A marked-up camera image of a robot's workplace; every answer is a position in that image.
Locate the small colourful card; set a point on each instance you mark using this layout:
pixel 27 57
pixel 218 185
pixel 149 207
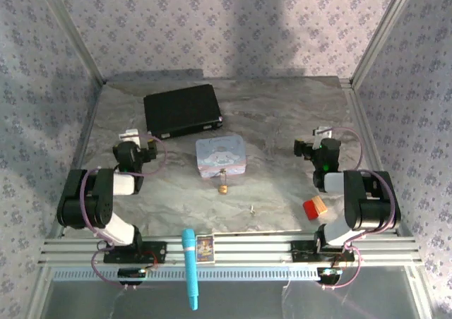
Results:
pixel 205 249

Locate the pastel cartoon tin box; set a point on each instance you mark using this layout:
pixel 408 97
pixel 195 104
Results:
pixel 220 155

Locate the aluminium frame crossbar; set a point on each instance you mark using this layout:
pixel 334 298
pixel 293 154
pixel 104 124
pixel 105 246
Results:
pixel 247 250

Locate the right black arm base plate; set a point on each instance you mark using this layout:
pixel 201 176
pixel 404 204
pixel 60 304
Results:
pixel 302 252

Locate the right small black circuit board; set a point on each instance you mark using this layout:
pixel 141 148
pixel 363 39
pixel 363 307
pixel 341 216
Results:
pixel 329 273

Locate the left small black circuit board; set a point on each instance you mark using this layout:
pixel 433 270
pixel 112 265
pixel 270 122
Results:
pixel 131 273

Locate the aluminium side rail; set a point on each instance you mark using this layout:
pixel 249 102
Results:
pixel 363 121
pixel 79 146

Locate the aluminium frame post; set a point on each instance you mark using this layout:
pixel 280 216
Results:
pixel 381 33
pixel 72 33

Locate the small brass padlock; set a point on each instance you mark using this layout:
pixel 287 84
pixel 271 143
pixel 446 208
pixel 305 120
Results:
pixel 222 189

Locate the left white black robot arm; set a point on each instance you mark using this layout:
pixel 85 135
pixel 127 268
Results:
pixel 81 202

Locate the red wooden block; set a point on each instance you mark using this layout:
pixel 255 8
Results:
pixel 314 207

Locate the left aluminium side rail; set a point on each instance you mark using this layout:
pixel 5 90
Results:
pixel 79 146

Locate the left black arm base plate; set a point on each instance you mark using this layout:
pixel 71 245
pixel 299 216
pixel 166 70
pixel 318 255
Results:
pixel 155 252

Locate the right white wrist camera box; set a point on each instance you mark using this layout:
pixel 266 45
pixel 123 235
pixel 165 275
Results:
pixel 323 132

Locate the blue marker pen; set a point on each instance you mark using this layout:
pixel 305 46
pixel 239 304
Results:
pixel 189 255

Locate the left aluminium frame post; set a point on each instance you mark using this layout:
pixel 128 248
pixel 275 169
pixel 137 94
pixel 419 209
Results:
pixel 72 33

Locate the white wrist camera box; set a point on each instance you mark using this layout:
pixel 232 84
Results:
pixel 129 135
pixel 323 132

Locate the small black circuit board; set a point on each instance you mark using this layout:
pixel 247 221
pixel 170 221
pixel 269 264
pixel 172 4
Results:
pixel 329 273
pixel 131 273

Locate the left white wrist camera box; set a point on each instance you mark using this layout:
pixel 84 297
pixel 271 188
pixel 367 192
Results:
pixel 129 135

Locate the right aluminium side rail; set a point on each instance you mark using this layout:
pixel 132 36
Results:
pixel 363 121

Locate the right aluminium frame post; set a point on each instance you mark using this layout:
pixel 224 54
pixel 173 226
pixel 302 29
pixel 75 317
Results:
pixel 381 33

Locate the black flat case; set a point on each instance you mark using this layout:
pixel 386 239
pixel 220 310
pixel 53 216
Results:
pixel 182 111

